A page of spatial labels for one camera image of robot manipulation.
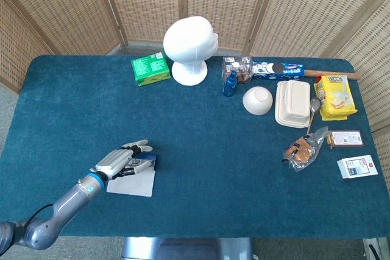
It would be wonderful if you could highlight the wicker folding screen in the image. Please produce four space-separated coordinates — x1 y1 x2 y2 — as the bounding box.
0 0 390 191

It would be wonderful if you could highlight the brown red flat package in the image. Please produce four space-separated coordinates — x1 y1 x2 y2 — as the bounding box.
326 130 365 150

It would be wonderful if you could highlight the green cardboard box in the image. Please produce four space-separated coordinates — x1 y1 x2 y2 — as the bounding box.
130 52 171 87

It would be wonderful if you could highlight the blue spray bottle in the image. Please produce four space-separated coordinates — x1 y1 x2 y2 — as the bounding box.
222 70 238 98

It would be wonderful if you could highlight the white equipment base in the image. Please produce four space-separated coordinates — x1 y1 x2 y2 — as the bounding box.
362 237 390 260

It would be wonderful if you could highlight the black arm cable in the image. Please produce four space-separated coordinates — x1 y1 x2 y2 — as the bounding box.
27 203 54 221

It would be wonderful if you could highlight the blue table cloth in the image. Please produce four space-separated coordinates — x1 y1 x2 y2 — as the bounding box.
0 54 390 239

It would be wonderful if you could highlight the metal spoon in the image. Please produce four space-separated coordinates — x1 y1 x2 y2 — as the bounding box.
305 97 322 136

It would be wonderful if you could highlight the cream lunch box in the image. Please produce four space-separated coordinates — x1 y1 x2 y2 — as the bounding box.
274 79 311 129

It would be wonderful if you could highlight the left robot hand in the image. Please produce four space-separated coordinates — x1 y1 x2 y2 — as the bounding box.
90 139 154 181

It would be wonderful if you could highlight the cream upturned bowl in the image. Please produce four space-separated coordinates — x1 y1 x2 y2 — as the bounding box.
242 86 274 116

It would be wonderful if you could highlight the blue cookie box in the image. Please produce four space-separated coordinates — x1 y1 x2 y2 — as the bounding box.
251 60 306 80

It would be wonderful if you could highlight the yellow snack bag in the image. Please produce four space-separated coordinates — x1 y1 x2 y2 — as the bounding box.
313 74 358 122

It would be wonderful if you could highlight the small white red box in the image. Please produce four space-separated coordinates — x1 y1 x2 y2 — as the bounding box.
336 154 379 180

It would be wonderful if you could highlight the white foam mannequin head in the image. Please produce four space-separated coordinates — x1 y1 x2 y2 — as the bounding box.
163 15 219 86

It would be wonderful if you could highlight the clear plastic biscuit box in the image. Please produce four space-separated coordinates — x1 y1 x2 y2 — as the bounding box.
221 56 254 85

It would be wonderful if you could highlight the wooden rolling pin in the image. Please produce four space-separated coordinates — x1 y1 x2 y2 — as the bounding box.
303 69 362 80

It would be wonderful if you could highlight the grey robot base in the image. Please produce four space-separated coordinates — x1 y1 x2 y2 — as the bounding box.
121 236 254 260

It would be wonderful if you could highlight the bread in clear bag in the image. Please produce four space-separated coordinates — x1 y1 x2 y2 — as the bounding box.
282 126 329 173

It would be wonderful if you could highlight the blue glasses case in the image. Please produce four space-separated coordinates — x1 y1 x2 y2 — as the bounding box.
106 153 158 198

